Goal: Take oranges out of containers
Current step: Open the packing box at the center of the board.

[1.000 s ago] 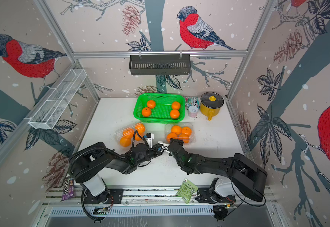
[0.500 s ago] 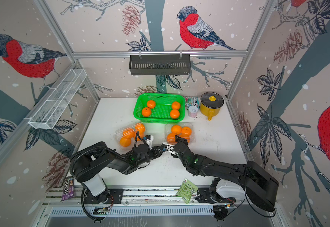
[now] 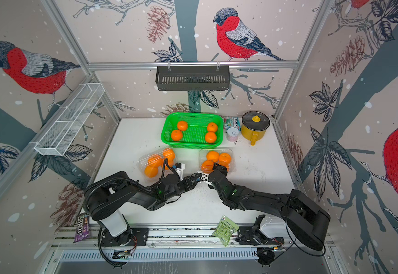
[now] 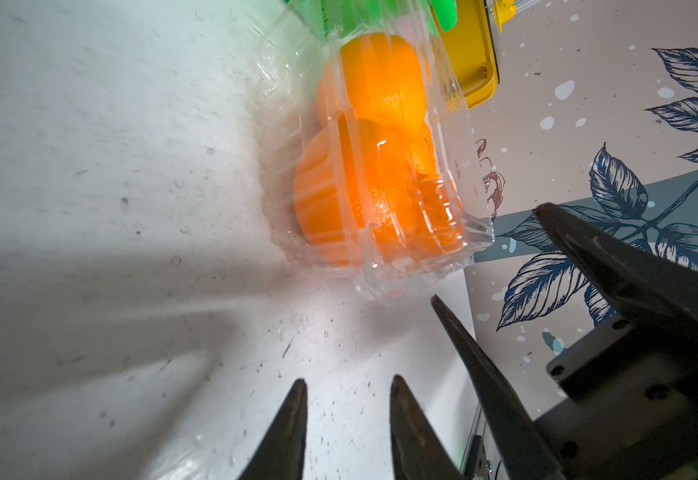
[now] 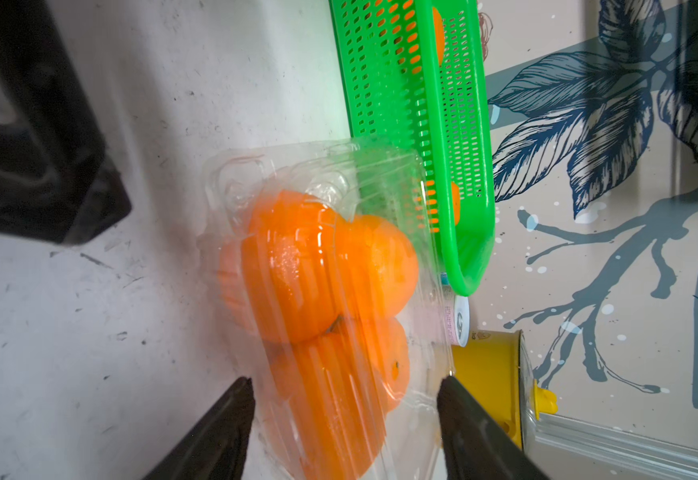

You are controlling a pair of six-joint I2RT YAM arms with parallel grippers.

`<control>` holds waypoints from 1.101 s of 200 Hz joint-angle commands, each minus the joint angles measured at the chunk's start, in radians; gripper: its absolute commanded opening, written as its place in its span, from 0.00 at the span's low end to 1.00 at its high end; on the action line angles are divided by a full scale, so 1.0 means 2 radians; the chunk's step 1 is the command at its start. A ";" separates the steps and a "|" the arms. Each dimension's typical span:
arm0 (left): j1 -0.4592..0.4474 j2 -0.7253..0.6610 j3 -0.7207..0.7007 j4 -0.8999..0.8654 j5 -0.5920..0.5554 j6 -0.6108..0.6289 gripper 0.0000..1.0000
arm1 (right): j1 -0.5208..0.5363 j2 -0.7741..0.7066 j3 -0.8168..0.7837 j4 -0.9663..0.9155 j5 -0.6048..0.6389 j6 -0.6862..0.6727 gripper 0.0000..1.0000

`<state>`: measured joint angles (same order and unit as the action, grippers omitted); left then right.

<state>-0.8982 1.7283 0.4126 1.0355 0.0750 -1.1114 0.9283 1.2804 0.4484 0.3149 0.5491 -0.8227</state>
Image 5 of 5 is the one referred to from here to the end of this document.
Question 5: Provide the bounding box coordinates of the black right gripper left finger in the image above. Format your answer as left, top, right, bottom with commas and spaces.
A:
146, 377, 256, 480

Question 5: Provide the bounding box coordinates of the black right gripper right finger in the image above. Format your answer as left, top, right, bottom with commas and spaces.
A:
437, 376, 547, 480

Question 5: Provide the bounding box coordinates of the orange clamshell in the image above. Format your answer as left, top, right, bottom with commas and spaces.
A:
270, 318, 410, 479
337, 215, 419, 321

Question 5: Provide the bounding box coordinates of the orange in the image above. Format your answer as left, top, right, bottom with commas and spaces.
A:
241, 189, 347, 343

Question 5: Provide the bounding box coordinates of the clear plastic clamshell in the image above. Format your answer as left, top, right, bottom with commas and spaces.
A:
198, 139, 453, 479

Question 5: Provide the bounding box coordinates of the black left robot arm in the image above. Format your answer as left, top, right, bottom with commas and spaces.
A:
0, 1, 132, 246

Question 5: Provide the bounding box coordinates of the yellow pot with lid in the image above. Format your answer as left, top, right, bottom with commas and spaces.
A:
451, 330, 558, 452

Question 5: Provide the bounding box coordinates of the green plastic basket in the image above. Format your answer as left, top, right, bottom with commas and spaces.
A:
329, 0, 496, 296

